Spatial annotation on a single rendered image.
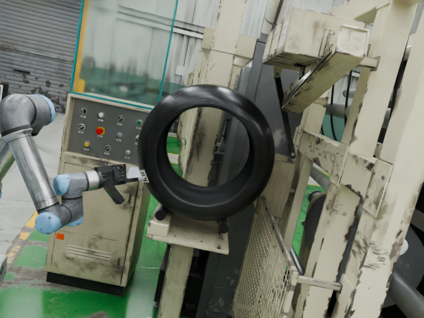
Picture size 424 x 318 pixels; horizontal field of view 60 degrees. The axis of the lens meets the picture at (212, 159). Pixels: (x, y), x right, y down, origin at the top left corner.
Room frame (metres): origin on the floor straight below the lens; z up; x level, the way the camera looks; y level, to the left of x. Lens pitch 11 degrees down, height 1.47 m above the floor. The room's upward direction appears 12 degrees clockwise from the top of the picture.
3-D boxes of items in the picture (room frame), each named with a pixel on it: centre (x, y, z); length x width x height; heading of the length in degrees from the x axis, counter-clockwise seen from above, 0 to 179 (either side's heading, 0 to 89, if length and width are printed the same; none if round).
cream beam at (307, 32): (1.57, -0.27, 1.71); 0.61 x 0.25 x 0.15; 1
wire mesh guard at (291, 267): (1.46, -0.30, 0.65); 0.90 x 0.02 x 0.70; 1
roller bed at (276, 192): (1.91, -0.34, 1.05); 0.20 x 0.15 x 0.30; 1
